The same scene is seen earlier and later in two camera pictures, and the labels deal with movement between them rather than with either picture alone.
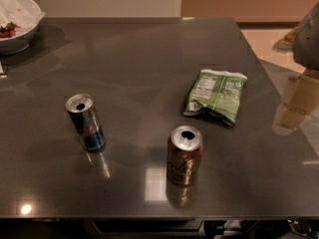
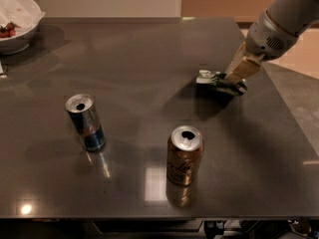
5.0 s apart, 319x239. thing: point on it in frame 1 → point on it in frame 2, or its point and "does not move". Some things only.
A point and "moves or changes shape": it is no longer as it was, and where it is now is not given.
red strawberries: [9, 30] does not move
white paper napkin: [20, 10] does not move
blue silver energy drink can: [82, 112] does not move
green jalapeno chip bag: [217, 92] moves or changes shape
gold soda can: [183, 154] does not move
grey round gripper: [308, 43] → [266, 37]
